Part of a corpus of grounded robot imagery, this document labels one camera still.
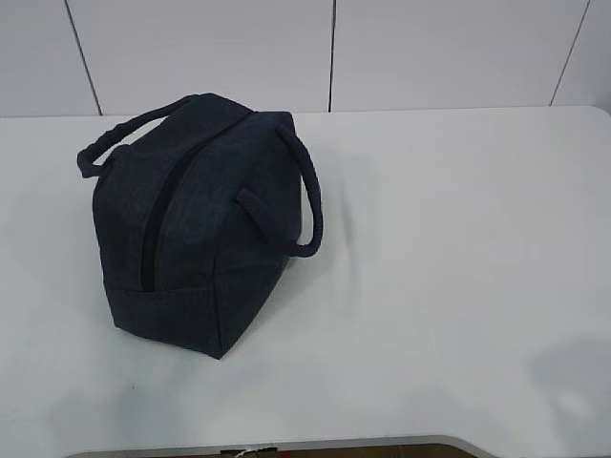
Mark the navy blue lunch bag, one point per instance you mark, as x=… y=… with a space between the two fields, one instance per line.
x=198 y=207

